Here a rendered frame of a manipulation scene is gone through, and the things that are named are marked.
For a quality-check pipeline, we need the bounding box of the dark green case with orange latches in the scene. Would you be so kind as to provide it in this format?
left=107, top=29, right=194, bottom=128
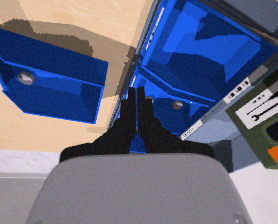
left=225, top=69, right=278, bottom=170

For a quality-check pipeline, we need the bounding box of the dark grey shelf rack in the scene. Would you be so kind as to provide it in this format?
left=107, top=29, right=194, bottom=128
left=107, top=0, right=278, bottom=174

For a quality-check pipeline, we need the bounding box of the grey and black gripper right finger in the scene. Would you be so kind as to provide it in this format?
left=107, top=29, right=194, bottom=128
left=137, top=87, right=215, bottom=159

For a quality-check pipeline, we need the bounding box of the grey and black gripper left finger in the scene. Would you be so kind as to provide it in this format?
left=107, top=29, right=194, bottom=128
left=59, top=87, right=136, bottom=163

